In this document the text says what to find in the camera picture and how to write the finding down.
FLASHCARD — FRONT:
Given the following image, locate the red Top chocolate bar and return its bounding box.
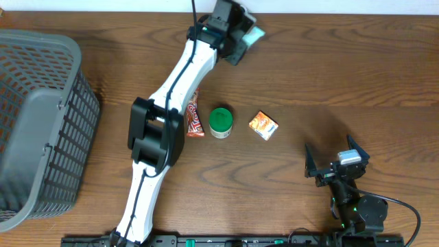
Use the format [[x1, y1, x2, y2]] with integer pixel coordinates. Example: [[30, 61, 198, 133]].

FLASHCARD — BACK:
[[186, 88, 205, 137]]

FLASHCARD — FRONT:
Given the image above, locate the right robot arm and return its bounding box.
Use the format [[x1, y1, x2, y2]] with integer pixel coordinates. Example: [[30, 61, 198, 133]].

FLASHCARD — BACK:
[[305, 135, 388, 246]]

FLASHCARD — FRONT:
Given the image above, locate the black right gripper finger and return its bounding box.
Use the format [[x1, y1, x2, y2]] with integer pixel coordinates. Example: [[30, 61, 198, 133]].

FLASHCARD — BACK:
[[346, 134, 370, 161], [305, 144, 317, 174]]

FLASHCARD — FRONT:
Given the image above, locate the teal wet wipes pack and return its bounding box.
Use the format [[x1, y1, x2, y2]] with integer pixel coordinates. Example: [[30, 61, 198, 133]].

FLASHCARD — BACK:
[[242, 26, 265, 49]]

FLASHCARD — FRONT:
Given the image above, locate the orange tissue pack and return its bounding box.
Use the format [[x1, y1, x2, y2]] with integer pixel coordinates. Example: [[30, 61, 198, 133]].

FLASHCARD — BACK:
[[249, 111, 278, 141]]

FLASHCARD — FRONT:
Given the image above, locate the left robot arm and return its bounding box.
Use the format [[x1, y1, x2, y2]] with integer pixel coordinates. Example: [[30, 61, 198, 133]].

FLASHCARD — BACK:
[[110, 14, 257, 246]]

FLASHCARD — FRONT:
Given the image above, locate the grey plastic basket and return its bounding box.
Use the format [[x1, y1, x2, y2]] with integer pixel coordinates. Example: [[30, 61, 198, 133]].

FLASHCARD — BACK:
[[1, 30, 100, 232]]

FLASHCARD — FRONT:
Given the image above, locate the green lid jar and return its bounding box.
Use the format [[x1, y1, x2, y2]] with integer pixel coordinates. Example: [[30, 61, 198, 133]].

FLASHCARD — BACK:
[[209, 108, 233, 139]]

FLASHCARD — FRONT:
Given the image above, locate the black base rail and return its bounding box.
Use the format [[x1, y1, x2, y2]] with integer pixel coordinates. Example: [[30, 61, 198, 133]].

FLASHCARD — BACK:
[[60, 234, 405, 247]]

